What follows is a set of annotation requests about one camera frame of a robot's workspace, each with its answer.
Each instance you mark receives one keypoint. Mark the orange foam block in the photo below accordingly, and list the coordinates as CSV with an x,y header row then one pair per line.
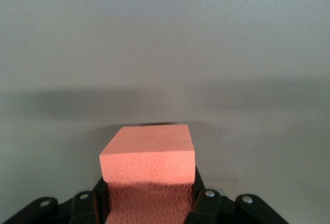
x,y
147,152

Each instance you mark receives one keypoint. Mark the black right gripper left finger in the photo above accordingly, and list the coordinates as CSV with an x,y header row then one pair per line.
x,y
85,208

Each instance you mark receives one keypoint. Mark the brown table cover mat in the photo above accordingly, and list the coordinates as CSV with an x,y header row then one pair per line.
x,y
154,54

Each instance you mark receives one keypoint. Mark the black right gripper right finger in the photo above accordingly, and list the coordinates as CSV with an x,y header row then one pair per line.
x,y
206,206

